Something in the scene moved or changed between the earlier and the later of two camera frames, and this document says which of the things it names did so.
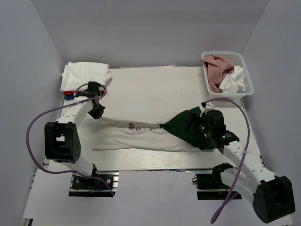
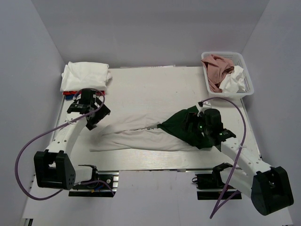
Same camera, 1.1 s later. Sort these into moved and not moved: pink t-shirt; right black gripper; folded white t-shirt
Moved: right black gripper
Not moved: pink t-shirt; folded white t-shirt
